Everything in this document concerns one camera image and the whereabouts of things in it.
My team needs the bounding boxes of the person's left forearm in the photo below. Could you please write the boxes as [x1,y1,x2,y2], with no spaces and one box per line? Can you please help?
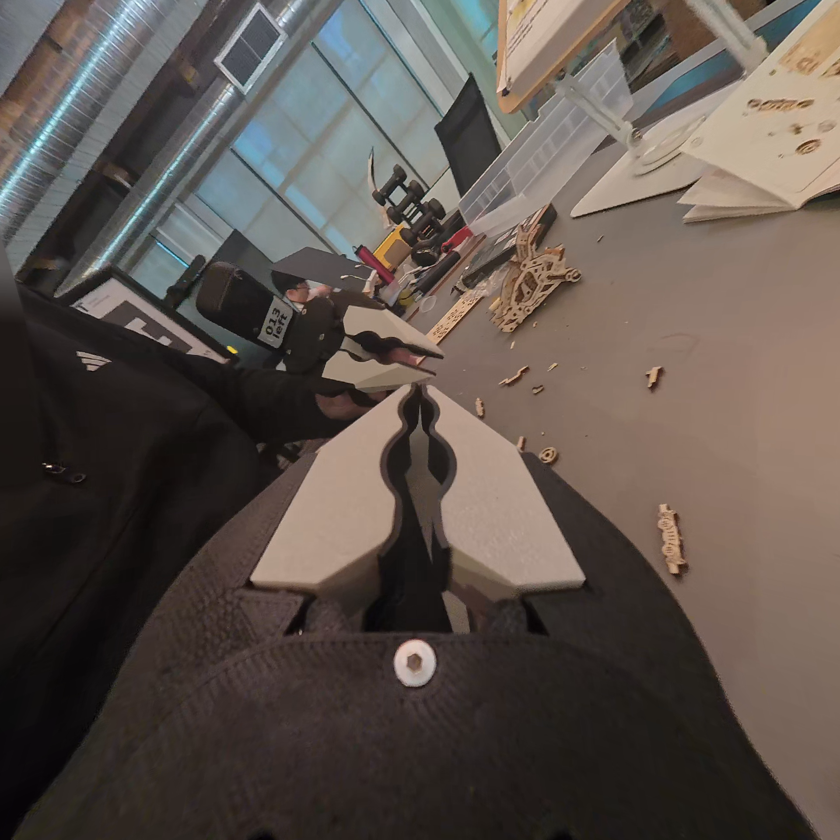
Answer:
[230,364,358,442]

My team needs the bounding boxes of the person's left hand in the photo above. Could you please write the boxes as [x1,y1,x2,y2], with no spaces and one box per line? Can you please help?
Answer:
[315,390,378,426]

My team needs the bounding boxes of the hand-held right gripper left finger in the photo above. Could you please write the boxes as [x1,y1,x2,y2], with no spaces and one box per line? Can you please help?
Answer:
[249,385,421,632]

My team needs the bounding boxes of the white vent grille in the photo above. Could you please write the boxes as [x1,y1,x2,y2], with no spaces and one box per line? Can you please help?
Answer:
[213,3,287,96]

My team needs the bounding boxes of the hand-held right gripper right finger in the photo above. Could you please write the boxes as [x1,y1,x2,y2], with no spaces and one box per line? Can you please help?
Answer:
[420,385,586,632]

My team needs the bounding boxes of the wooden track chain part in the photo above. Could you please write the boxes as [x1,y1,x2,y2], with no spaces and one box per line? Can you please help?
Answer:
[655,503,689,578]

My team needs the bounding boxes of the yellow black object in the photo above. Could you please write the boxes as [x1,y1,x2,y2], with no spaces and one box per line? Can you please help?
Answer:
[374,223,408,270]

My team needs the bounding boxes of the black screen yellow icon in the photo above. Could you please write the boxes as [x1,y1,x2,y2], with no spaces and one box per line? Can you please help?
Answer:
[213,230,277,277]

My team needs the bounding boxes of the dark grey flat panel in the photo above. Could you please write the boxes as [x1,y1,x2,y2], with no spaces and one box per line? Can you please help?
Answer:
[272,246,366,281]

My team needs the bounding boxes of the black white patterned sign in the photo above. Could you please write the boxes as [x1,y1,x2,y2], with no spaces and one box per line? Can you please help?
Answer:
[69,268,232,366]

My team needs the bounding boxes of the spiral round air duct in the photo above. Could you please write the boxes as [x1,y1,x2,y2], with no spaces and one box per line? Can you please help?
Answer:
[0,0,172,224]
[56,0,309,296]

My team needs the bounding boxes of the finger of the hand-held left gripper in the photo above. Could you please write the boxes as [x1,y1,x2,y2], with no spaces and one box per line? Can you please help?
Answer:
[322,348,438,396]
[341,305,446,361]

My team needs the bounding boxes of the large instruction manual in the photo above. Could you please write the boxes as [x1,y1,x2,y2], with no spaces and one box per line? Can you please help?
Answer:
[497,0,624,99]

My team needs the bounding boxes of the wooden model vehicle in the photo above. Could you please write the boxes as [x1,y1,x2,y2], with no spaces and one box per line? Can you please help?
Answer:
[489,220,584,333]

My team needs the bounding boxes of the red cylinder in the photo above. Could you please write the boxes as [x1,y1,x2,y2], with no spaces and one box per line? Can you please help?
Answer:
[352,244,395,285]

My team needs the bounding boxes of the black kit box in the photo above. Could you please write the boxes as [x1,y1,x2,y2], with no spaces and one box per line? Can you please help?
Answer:
[456,202,559,293]

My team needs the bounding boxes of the black monitor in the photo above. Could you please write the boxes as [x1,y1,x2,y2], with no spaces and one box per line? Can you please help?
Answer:
[434,72,503,198]

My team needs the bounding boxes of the black cylinder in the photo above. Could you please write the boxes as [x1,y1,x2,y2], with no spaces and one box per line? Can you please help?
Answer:
[413,249,461,294]

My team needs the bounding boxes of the clear plastic organizer box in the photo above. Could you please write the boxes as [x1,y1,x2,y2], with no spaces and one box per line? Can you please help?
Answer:
[457,39,635,228]

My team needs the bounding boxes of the wooden sheet gear cutouts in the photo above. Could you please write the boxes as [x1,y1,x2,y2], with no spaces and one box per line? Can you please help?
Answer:
[427,292,486,346]

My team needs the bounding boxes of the small open instruction booklet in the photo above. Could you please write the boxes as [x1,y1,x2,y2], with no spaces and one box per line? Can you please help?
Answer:
[677,13,840,224]

